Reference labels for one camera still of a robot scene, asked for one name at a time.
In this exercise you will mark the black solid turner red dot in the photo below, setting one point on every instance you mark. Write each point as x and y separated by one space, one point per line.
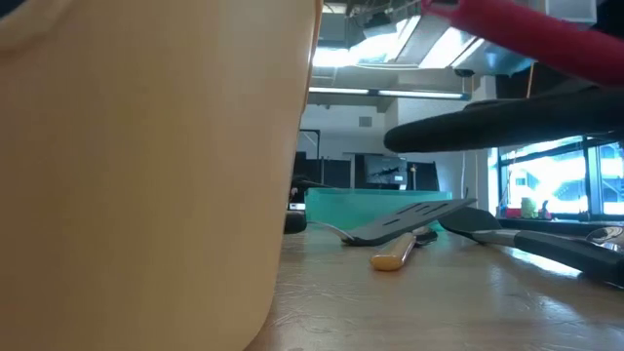
312 183

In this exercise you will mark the black wide slotted turner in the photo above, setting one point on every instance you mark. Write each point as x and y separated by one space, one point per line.
370 234

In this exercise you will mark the yellow plastic bin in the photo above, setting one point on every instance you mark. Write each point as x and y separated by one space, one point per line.
146 170

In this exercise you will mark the black slotted spatula long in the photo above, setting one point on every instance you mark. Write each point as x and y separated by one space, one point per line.
487 124

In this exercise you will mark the black turner steel shaft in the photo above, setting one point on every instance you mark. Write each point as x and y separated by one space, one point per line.
560 248

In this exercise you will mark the red silicone spatula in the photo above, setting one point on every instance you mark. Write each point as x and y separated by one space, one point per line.
536 34

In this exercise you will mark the teal translucent plastic bin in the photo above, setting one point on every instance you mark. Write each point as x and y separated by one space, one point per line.
341 207

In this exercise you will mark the black monitor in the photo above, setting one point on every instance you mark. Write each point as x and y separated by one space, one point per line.
385 170

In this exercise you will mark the linear ceiling light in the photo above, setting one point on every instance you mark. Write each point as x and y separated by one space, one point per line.
341 90

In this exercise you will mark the red box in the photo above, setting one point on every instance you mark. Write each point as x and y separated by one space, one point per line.
513 213

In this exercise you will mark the window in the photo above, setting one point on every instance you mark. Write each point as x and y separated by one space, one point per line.
551 180

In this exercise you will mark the silver rectangular air duct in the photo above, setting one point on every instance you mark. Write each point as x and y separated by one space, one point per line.
439 49

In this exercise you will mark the black dome camera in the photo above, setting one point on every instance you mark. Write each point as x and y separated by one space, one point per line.
464 73

